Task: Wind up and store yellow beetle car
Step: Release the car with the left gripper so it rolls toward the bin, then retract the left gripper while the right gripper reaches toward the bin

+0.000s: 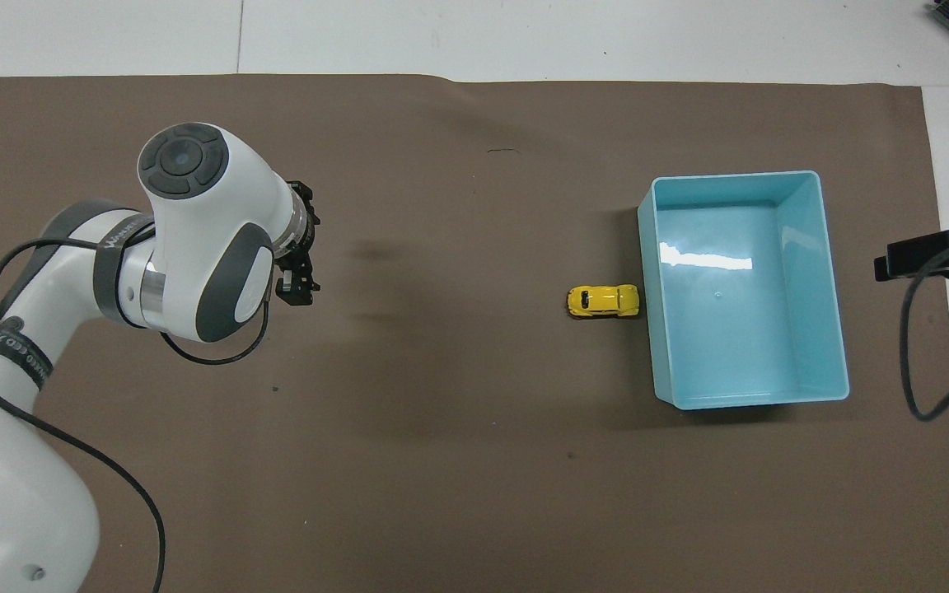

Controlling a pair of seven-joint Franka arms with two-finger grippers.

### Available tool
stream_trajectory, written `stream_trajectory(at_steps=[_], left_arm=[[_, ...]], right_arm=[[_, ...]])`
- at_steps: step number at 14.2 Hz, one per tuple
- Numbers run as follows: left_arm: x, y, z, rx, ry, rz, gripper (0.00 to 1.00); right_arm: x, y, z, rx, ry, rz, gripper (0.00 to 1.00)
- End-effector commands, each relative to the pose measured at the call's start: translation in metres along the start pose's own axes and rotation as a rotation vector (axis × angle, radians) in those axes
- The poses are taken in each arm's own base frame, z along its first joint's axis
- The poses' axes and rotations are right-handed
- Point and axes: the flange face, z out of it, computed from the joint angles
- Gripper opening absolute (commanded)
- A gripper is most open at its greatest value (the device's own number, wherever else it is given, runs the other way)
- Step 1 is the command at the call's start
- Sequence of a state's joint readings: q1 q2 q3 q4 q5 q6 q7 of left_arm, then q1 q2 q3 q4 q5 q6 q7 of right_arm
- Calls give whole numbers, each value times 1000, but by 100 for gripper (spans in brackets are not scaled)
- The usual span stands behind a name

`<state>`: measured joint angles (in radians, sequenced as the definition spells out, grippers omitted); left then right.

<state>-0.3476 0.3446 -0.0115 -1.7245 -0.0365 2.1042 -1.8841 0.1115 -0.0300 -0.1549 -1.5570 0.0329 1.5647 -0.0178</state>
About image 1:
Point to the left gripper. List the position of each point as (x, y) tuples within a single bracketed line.
[(315, 224)]

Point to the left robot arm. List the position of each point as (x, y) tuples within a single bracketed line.
[(194, 247)]

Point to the yellow toy beetle car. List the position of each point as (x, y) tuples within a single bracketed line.
[(602, 301)]

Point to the light blue plastic bin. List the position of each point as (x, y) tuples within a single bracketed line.
[(730, 329)]

